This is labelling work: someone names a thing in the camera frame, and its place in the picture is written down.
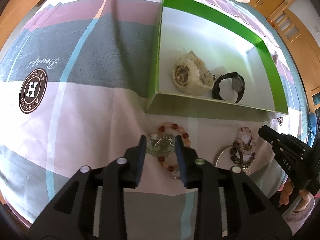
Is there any pink purple bead bracelet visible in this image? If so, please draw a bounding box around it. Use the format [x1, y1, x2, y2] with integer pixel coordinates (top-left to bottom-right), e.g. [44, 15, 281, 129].
[236, 126, 257, 156]

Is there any brown bead bracelet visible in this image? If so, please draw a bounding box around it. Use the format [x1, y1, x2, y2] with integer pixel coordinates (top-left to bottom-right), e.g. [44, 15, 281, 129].
[229, 141, 256, 168]

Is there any silver metal bangle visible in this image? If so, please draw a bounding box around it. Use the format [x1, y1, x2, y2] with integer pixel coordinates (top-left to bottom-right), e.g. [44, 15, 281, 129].
[213, 145, 244, 168]

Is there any red orange bead bracelet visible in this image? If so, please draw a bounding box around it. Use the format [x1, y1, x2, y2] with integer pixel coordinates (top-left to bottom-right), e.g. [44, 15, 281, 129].
[157, 122, 191, 181]

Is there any pale green stone bracelet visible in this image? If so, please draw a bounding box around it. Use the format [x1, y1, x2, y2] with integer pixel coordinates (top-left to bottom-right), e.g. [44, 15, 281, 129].
[146, 133, 177, 158]

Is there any person's right hand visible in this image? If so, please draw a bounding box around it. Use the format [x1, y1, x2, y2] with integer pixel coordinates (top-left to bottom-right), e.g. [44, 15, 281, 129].
[278, 178, 313, 212]

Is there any black wristwatch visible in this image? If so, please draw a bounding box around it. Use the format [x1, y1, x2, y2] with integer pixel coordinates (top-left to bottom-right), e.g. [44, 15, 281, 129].
[212, 72, 245, 103]

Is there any green cardboard box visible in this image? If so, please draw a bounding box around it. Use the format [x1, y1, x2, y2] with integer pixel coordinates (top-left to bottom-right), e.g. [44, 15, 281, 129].
[146, 0, 288, 121]

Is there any cream white wristwatch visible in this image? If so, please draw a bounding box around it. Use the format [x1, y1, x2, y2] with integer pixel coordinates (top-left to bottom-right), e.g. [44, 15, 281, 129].
[171, 50, 215, 96]

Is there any pink grey bed sheet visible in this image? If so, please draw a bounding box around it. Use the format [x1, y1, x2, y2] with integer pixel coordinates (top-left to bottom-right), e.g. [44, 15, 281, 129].
[1, 0, 308, 224]

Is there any wooden bed frame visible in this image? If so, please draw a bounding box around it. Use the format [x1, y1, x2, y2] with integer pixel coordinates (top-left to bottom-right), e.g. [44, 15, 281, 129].
[267, 0, 319, 113]

